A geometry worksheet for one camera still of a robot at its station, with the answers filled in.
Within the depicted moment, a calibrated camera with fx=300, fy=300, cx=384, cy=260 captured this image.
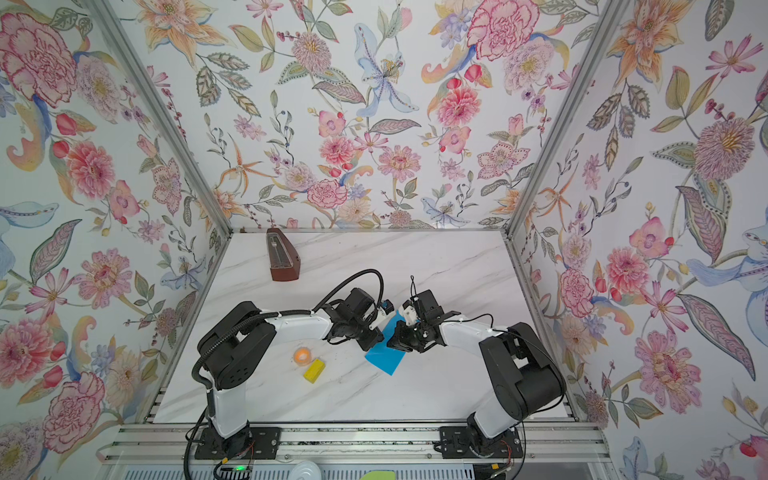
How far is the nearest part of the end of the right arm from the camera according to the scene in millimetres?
691

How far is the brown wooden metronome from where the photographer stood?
0.97 metres

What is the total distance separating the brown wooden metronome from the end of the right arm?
17.8 inches

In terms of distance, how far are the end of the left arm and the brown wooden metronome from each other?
13.1 inches

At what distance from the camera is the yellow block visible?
0.86 meters

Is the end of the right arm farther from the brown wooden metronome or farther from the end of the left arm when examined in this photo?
the brown wooden metronome

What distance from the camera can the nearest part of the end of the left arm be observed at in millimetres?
744

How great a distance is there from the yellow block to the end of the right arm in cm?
24

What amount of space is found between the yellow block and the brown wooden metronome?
13.2 inches
